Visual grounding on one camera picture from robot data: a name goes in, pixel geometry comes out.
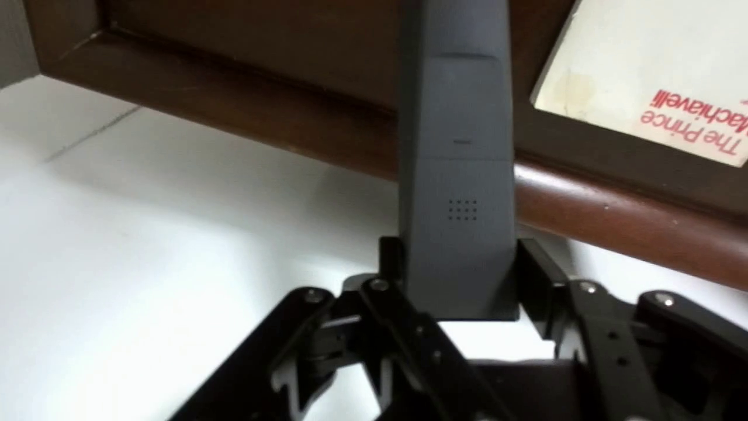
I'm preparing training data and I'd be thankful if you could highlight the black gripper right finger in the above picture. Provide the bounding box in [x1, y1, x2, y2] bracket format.
[518, 241, 748, 421]

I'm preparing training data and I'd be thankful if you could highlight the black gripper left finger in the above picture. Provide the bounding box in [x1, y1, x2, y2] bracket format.
[166, 236, 439, 421]

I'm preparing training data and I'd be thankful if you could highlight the gray remote control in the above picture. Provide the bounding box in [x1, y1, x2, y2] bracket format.
[401, 0, 520, 321]

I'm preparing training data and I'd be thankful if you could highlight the dark brown wooden side table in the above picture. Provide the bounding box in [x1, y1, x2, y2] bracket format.
[21, 0, 748, 289]

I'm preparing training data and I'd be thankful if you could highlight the white paperback book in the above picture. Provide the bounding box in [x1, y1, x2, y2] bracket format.
[533, 0, 748, 167]

